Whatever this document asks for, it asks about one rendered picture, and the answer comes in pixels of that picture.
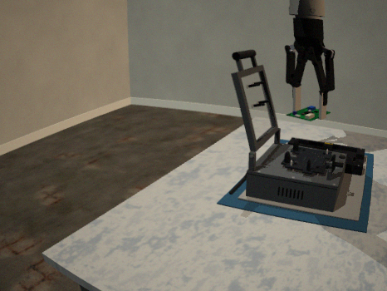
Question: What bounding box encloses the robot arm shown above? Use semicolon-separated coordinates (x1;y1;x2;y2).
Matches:
289;0;325;19

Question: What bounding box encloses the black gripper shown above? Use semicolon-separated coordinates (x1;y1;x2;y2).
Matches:
285;17;335;120

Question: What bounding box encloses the green circuit board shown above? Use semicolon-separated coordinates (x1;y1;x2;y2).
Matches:
287;106;319;121

